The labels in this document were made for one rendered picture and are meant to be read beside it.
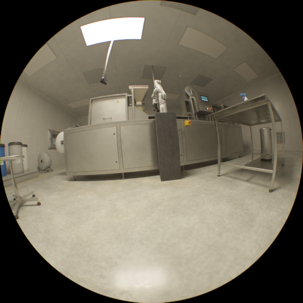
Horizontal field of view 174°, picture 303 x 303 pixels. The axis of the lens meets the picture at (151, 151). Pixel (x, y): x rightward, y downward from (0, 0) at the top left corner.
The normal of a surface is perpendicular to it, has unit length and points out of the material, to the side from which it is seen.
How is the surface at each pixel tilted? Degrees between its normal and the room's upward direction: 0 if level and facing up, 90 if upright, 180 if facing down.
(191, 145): 90
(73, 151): 90
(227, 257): 0
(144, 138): 90
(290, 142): 90
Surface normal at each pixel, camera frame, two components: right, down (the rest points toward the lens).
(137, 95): 0.20, 0.42
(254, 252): -0.08, -1.00
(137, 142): 0.18, 0.02
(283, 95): -0.98, 0.09
